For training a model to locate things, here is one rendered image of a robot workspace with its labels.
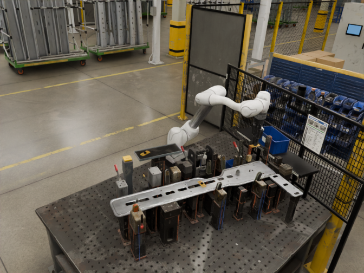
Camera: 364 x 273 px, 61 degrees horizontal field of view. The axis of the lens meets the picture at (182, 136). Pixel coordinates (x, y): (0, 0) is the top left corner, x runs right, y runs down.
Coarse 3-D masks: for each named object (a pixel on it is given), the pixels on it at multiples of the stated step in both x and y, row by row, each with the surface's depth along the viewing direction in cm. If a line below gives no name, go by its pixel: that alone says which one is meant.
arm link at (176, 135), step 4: (172, 128) 308; (176, 128) 308; (180, 128) 310; (168, 132) 310; (172, 132) 304; (176, 132) 304; (180, 132) 305; (184, 132) 313; (168, 136) 308; (172, 136) 304; (176, 136) 304; (180, 136) 305; (184, 136) 311; (168, 140) 309; (172, 140) 305; (176, 140) 305; (180, 140) 307; (184, 140) 312; (180, 144) 310; (180, 148) 313
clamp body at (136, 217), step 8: (136, 216) 198; (144, 216) 198; (136, 224) 196; (144, 224) 199; (136, 232) 199; (144, 232) 204; (136, 240) 207; (144, 240) 208; (136, 248) 207; (144, 248) 210; (136, 256) 210; (144, 256) 213
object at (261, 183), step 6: (258, 186) 240; (264, 186) 238; (258, 192) 242; (264, 192) 242; (252, 198) 251; (258, 198) 244; (252, 204) 251; (258, 204) 248; (252, 210) 253; (258, 210) 250; (252, 216) 254; (258, 216) 254
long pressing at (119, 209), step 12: (228, 168) 262; (240, 168) 264; (252, 168) 265; (264, 168) 266; (192, 180) 245; (204, 180) 246; (216, 180) 247; (228, 180) 248; (240, 180) 249; (252, 180) 250; (144, 192) 229; (156, 192) 229; (180, 192) 231; (192, 192) 232; (204, 192) 233; (120, 204) 216; (132, 204) 216; (144, 204) 217; (156, 204) 218; (120, 216) 206
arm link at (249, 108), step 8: (216, 96) 258; (216, 104) 259; (224, 104) 252; (232, 104) 233; (240, 104) 225; (248, 104) 217; (256, 104) 218; (240, 112) 225; (248, 112) 215; (256, 112) 218
